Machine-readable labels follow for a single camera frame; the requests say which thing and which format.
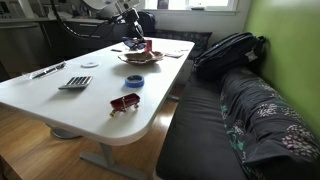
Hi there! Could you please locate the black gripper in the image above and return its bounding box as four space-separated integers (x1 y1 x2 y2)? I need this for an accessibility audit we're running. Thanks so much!
121 7 146 40

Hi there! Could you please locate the wooden plate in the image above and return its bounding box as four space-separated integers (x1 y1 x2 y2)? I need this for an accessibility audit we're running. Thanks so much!
117 50 165 66

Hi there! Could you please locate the navy blue backpack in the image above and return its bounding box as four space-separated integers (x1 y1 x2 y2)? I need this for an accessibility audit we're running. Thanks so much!
137 11 157 35

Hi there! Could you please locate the red can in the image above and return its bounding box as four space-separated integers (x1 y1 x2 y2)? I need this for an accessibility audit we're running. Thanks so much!
144 39 154 54

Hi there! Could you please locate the white paper card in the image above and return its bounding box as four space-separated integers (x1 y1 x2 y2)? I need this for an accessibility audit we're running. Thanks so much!
164 51 185 60

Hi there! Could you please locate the blue tape roll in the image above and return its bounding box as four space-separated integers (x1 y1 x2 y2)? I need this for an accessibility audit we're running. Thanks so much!
124 74 146 89

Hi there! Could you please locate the dark drawer cabinet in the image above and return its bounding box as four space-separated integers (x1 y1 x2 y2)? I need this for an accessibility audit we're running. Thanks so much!
39 18 135 58

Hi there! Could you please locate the white round disc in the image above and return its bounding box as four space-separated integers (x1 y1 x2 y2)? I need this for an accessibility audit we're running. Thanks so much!
80 61 101 69

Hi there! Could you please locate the red toy wagon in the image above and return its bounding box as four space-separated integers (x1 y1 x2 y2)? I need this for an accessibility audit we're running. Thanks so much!
109 92 142 118

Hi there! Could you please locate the grey calculator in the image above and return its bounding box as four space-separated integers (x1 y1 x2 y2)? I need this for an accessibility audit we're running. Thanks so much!
57 75 94 91

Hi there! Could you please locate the black backpack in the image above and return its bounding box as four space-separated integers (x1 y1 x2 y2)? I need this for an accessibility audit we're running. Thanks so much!
192 31 268 81

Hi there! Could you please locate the pen in clear case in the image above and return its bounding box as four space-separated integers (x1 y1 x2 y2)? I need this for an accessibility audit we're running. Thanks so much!
22 61 67 81

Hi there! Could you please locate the dark sofa seat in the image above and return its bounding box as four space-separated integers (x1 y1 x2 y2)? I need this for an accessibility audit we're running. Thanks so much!
155 68 249 180

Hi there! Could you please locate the stainless steel dishwasher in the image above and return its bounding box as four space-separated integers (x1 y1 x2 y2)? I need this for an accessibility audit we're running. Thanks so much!
0 22 45 79

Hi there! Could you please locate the white countertop appliance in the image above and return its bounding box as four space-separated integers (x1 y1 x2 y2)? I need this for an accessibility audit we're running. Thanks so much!
0 0 35 20

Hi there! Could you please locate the grey table leg foot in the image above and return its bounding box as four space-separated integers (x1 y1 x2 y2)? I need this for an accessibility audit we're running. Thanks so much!
78 142 148 180

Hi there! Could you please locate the dark floral blanket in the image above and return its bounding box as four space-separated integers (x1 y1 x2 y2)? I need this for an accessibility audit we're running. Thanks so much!
219 67 320 180

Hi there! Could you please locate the white window frame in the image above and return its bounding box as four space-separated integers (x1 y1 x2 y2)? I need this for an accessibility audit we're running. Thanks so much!
144 0 240 16

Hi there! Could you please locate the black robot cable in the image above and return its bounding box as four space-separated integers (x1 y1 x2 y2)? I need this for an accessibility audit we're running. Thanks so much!
49 0 125 40

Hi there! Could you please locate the round grey pedestal base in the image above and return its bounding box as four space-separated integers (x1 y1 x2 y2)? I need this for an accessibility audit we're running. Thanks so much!
49 127 83 140

